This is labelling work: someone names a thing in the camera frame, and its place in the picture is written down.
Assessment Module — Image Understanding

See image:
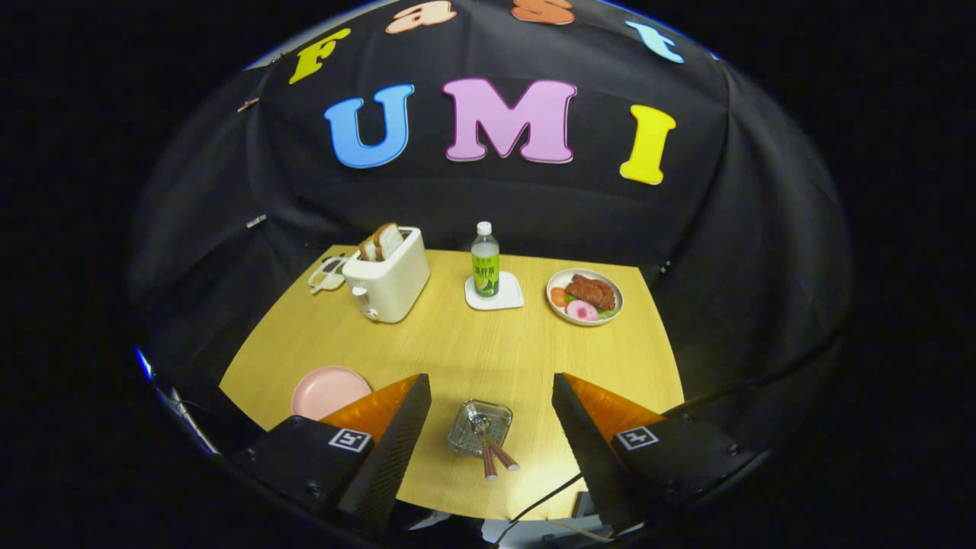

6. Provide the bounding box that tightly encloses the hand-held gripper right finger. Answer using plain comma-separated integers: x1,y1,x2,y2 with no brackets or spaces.
551,372,764,535

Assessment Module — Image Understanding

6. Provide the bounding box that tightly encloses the black cable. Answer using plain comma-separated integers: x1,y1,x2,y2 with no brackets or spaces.
496,473,584,546

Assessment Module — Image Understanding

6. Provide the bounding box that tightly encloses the pink plate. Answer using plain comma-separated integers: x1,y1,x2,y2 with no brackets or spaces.
291,365,374,422

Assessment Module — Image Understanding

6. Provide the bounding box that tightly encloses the metal wire basket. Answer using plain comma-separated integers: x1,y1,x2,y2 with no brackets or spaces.
446,400,514,458

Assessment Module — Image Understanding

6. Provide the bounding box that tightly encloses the divided white condiment dish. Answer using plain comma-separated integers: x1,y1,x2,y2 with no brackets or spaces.
307,254,348,295

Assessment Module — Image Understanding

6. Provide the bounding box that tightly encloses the green label drink bottle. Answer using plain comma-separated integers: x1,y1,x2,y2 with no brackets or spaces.
470,221,501,299

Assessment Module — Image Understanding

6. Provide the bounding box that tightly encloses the white toaster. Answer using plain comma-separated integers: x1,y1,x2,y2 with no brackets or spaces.
342,226,432,324

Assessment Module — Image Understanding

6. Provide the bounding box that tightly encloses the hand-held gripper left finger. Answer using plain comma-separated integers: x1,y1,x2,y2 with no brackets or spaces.
233,373,432,535

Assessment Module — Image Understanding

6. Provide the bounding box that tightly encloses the spoon with checked handle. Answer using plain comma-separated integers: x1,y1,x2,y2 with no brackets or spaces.
471,414,499,482

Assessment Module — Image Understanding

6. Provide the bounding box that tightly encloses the white coaster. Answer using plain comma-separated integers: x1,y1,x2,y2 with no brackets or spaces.
464,271,525,312

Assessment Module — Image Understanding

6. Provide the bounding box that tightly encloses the fork with checked handle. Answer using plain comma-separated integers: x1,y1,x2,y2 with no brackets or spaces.
480,429,521,473

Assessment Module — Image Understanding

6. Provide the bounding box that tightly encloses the brown meat piece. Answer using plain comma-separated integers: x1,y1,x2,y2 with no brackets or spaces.
565,274,616,311

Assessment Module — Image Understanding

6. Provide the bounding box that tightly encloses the white plate with food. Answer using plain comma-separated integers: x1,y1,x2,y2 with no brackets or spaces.
546,268,624,327

